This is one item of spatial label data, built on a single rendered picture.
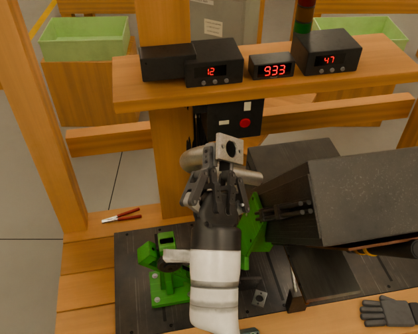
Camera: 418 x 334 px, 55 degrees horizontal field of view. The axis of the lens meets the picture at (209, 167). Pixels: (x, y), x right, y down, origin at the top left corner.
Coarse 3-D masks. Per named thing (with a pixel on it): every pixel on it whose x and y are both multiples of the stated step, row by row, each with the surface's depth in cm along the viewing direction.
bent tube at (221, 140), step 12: (216, 144) 59; (228, 144) 62; (240, 144) 62; (180, 156) 68; (192, 156) 64; (216, 156) 58; (228, 156) 59; (240, 156) 61; (192, 168) 70; (216, 168) 76; (240, 168) 81; (252, 180) 82
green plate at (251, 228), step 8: (256, 192) 118; (256, 200) 116; (256, 208) 115; (248, 216) 120; (256, 216) 115; (240, 224) 126; (248, 224) 120; (256, 224) 115; (264, 224) 111; (248, 232) 120; (256, 232) 114; (264, 232) 116; (248, 240) 119; (256, 240) 115; (264, 240) 118; (248, 248) 119; (256, 248) 121; (264, 248) 121; (248, 256) 121
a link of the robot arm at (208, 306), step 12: (192, 288) 57; (204, 288) 55; (192, 300) 56; (204, 300) 55; (216, 300) 54; (228, 300) 55; (192, 312) 56; (204, 312) 54; (216, 312) 54; (228, 312) 55; (192, 324) 56; (204, 324) 54; (216, 324) 54; (228, 324) 54
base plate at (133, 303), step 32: (192, 224) 156; (128, 256) 145; (256, 256) 145; (352, 256) 145; (384, 256) 145; (128, 288) 136; (256, 288) 136; (288, 288) 136; (384, 288) 136; (128, 320) 128; (160, 320) 128
